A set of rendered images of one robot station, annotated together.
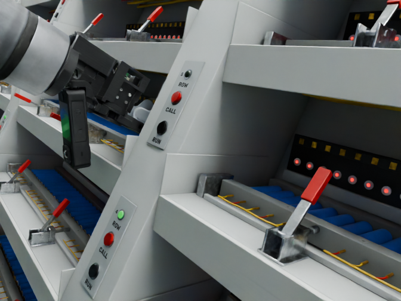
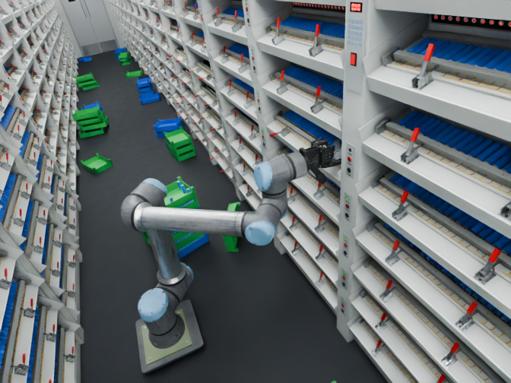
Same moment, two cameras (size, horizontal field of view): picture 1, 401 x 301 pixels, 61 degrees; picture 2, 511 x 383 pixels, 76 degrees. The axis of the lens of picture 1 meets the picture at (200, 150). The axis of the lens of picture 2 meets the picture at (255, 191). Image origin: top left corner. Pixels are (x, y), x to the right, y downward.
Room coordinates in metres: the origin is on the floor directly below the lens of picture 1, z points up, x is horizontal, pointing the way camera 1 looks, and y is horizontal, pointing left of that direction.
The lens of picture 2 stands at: (-0.53, 0.00, 1.63)
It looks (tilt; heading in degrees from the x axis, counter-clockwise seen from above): 36 degrees down; 23
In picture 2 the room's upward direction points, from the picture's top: 9 degrees counter-clockwise
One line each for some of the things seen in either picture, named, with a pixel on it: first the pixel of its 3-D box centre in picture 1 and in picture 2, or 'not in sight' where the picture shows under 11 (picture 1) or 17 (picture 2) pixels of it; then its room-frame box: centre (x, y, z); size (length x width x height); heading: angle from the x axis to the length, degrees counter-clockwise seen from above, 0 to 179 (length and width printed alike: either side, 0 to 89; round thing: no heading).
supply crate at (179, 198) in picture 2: not in sight; (167, 196); (0.88, 1.21, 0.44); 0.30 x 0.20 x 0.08; 147
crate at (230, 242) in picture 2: not in sight; (233, 226); (1.02, 0.86, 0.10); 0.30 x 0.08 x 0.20; 11
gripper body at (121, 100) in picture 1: (96, 85); (315, 156); (0.48, 0.17, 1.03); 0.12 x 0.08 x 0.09; 132
